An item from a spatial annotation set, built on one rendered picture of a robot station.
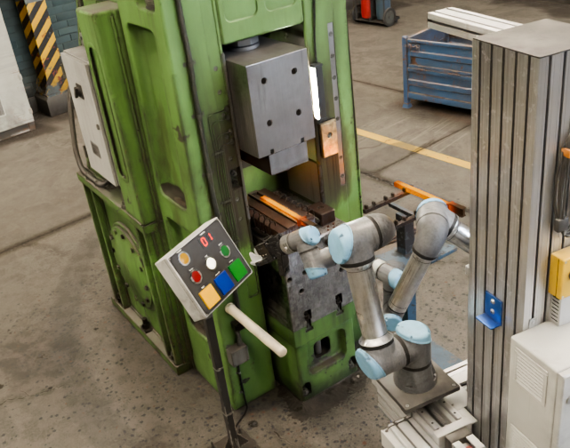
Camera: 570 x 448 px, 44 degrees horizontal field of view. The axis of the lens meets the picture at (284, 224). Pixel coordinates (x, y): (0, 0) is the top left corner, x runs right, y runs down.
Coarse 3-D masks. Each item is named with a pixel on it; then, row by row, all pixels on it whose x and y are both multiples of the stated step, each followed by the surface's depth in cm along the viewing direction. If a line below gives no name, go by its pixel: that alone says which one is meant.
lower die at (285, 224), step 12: (252, 192) 353; (264, 192) 353; (252, 204) 343; (264, 204) 341; (288, 204) 338; (252, 216) 335; (276, 216) 330; (288, 216) 326; (312, 216) 325; (276, 228) 322; (288, 228) 319
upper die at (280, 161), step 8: (304, 144) 308; (240, 152) 320; (280, 152) 302; (288, 152) 304; (296, 152) 307; (304, 152) 309; (248, 160) 316; (256, 160) 310; (264, 160) 303; (272, 160) 301; (280, 160) 303; (288, 160) 306; (296, 160) 308; (304, 160) 311; (264, 168) 306; (272, 168) 302; (280, 168) 305; (288, 168) 307
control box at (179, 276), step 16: (208, 224) 287; (192, 240) 278; (208, 240) 284; (224, 240) 290; (176, 256) 270; (192, 256) 276; (208, 256) 281; (224, 256) 287; (240, 256) 293; (160, 272) 272; (176, 272) 268; (192, 272) 273; (208, 272) 279; (176, 288) 272; (192, 288) 271; (192, 304) 272
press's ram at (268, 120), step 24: (264, 48) 297; (288, 48) 293; (240, 72) 282; (264, 72) 283; (288, 72) 290; (240, 96) 290; (264, 96) 287; (288, 96) 294; (240, 120) 297; (264, 120) 291; (288, 120) 298; (312, 120) 306; (240, 144) 306; (264, 144) 295; (288, 144) 303
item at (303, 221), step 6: (264, 198) 343; (270, 204) 339; (276, 204) 336; (282, 210) 331; (288, 210) 330; (294, 216) 324; (300, 216) 323; (306, 216) 321; (300, 222) 320; (306, 222) 317; (312, 222) 316
